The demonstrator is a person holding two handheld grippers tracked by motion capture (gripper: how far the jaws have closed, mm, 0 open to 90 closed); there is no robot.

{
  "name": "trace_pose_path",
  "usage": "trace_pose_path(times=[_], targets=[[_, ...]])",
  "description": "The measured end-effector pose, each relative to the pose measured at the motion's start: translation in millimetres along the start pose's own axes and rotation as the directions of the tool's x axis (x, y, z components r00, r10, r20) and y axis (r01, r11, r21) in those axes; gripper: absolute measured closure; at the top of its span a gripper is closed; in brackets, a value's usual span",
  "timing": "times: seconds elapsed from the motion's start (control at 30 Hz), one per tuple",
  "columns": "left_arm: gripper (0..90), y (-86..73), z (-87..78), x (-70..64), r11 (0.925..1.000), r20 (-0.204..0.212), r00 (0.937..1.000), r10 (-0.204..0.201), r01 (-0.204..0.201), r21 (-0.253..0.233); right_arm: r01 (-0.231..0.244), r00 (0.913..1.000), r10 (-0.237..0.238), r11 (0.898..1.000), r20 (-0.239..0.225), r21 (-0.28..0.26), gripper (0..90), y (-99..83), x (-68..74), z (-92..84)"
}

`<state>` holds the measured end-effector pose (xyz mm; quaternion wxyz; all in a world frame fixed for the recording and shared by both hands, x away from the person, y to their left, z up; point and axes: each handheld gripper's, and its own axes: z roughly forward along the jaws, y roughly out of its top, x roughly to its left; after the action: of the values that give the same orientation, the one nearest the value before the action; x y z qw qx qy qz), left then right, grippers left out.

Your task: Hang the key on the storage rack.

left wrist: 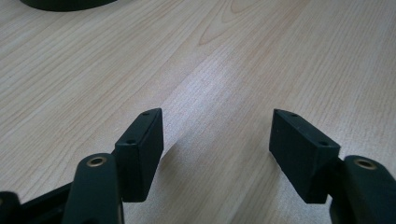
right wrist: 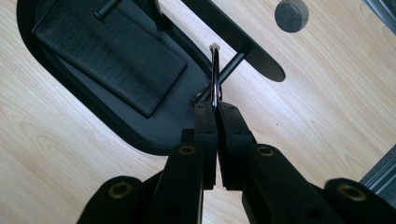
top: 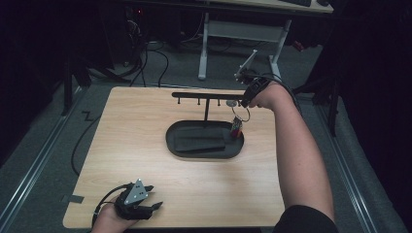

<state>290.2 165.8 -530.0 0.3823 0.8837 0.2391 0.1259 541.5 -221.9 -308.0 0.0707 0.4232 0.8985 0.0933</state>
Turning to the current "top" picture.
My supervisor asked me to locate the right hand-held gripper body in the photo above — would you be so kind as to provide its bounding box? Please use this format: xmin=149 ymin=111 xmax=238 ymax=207
xmin=234 ymin=49 xmax=272 ymax=97

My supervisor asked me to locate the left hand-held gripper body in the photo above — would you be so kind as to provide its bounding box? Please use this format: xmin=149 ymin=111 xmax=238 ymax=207
xmin=114 ymin=178 xmax=154 ymax=221

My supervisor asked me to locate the key ring with colourful tags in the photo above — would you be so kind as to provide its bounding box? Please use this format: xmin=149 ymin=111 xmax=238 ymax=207
xmin=229 ymin=104 xmax=252 ymax=140

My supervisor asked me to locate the black key stand with tray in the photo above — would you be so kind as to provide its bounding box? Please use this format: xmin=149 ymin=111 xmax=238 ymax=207
xmin=165 ymin=91 xmax=246 ymax=160

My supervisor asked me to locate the black wallet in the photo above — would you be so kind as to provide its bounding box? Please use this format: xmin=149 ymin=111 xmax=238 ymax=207
xmin=174 ymin=126 xmax=227 ymax=153

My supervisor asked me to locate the person's right hand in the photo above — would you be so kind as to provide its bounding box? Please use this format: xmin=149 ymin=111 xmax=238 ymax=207
xmin=248 ymin=82 xmax=293 ymax=112

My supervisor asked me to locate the person's left hand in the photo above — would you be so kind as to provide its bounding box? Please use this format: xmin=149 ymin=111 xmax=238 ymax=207
xmin=90 ymin=204 xmax=139 ymax=233

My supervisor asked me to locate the white-framed wooden desk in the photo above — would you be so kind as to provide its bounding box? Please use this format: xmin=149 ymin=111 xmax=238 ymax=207
xmin=197 ymin=0 xmax=334 ymax=88

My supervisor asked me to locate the grey tape strip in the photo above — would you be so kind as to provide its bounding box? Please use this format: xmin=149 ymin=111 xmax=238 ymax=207
xmin=60 ymin=193 xmax=86 ymax=205

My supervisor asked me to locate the black metal stand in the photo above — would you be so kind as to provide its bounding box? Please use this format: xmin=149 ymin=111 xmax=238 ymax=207
xmin=290 ymin=72 xmax=343 ymax=138
xmin=60 ymin=52 xmax=132 ymax=117

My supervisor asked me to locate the black keyboard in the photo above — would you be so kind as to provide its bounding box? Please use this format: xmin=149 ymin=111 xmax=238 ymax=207
xmin=279 ymin=0 xmax=313 ymax=8

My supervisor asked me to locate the person's black sleeve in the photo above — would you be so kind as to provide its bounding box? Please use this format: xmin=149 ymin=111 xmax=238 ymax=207
xmin=272 ymin=204 xmax=340 ymax=233

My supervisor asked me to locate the right hand-held gripper black cable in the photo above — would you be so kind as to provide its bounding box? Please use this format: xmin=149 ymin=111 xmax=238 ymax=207
xmin=245 ymin=73 xmax=304 ymax=115

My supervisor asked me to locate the hand-held gripper black cable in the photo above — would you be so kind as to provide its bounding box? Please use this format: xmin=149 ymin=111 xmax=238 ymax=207
xmin=91 ymin=183 xmax=134 ymax=228
xmin=245 ymin=73 xmax=304 ymax=115

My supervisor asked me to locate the left hand-held gripper black cable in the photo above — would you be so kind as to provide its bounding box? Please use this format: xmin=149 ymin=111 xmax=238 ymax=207
xmin=91 ymin=183 xmax=134 ymax=228

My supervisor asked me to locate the black floor cable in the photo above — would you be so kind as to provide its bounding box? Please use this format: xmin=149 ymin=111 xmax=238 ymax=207
xmin=70 ymin=110 xmax=102 ymax=178

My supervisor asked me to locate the metal floor rail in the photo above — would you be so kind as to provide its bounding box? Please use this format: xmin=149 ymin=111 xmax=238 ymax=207
xmin=0 ymin=86 xmax=84 ymax=225
xmin=314 ymin=103 xmax=379 ymax=233

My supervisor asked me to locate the bundle of black cables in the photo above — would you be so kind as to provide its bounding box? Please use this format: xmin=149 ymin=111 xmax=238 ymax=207
xmin=120 ymin=13 xmax=170 ymax=88

